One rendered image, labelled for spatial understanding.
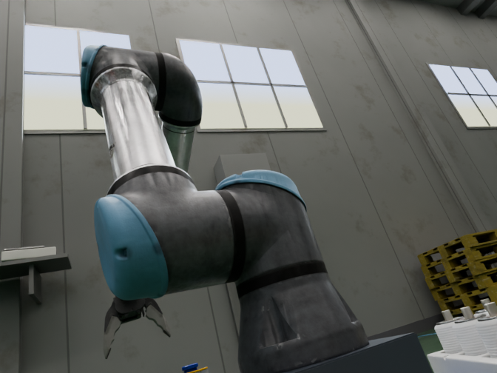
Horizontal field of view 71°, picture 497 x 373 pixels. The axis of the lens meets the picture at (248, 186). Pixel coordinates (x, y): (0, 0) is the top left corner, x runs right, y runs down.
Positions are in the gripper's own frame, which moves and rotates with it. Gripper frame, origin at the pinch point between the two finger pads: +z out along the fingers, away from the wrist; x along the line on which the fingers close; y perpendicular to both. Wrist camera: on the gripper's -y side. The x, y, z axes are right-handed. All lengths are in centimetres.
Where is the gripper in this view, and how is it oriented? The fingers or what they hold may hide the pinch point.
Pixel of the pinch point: (140, 347)
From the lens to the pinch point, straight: 94.7
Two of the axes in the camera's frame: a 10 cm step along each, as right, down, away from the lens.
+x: -8.8, 1.4, -4.6
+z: 3.8, 8.0, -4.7
